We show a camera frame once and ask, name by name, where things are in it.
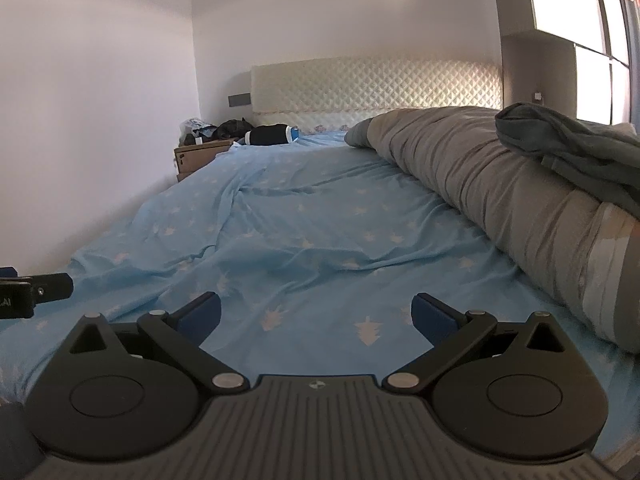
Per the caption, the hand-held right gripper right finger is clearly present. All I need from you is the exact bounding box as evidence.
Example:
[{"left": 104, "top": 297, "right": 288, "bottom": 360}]
[{"left": 382, "top": 292, "right": 573, "bottom": 395}]

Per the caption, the grey patterned quilt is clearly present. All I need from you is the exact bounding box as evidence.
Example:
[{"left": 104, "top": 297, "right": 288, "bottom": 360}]
[{"left": 344, "top": 106, "right": 640, "bottom": 356}]

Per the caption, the wooden nightstand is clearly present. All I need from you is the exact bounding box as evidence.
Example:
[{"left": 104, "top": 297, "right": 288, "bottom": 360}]
[{"left": 173, "top": 137, "right": 241, "bottom": 183}]

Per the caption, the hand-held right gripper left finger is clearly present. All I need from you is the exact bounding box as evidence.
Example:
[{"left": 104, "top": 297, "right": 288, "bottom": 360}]
[{"left": 69, "top": 291, "right": 249, "bottom": 395}]

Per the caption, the clear plastic bag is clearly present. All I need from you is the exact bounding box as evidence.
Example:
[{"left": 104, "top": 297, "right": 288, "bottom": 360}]
[{"left": 177, "top": 117, "right": 218, "bottom": 146}]

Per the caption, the dark grey cloth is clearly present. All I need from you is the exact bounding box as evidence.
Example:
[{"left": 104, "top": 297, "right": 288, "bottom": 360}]
[{"left": 0, "top": 402, "right": 45, "bottom": 472}]

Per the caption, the light blue bed sheet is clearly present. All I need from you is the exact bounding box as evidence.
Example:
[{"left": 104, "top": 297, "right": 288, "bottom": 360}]
[{"left": 0, "top": 130, "right": 640, "bottom": 466}]

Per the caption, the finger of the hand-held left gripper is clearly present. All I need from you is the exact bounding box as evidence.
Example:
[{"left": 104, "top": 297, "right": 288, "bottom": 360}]
[{"left": 31, "top": 273, "right": 75, "bottom": 305}]

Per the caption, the cream quilted headboard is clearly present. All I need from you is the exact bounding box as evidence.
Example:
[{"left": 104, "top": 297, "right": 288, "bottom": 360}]
[{"left": 250, "top": 57, "right": 503, "bottom": 136}]

